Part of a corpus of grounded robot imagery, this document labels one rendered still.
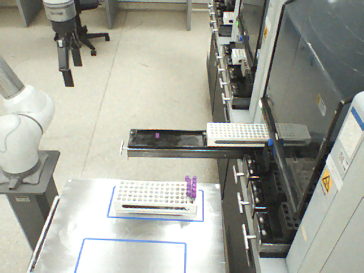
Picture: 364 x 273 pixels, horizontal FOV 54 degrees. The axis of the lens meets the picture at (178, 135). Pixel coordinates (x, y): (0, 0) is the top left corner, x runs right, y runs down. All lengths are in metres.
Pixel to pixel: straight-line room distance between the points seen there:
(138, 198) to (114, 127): 1.71
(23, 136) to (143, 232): 0.63
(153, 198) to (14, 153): 0.61
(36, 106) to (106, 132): 1.30
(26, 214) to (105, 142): 1.16
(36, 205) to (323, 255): 1.21
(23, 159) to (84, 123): 1.49
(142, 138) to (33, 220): 0.66
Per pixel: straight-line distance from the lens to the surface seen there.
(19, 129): 1.53
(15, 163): 1.59
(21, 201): 1.75
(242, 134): 1.58
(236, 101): 1.90
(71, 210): 1.35
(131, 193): 1.28
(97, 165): 2.64
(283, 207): 1.31
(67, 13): 1.19
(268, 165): 1.46
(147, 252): 1.22
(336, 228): 1.04
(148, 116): 3.03
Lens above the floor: 1.87
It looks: 41 degrees down
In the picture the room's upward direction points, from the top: 2 degrees clockwise
